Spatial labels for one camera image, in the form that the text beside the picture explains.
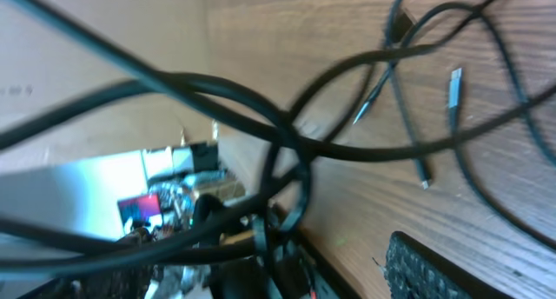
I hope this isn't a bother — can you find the black usb cable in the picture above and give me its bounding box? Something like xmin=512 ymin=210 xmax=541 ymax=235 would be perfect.
xmin=0 ymin=0 xmax=556 ymax=278

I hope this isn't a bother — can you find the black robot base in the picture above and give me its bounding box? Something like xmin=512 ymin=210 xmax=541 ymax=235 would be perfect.
xmin=208 ymin=231 xmax=359 ymax=299

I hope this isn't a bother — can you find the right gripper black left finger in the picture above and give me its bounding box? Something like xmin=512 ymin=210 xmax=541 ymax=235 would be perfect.
xmin=25 ymin=265 xmax=154 ymax=299

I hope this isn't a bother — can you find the background computer monitor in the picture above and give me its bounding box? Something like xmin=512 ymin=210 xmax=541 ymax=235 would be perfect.
xmin=117 ymin=194 xmax=162 ymax=234

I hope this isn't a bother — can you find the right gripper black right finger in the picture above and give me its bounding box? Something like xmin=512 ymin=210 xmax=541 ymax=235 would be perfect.
xmin=384 ymin=231 xmax=510 ymax=299

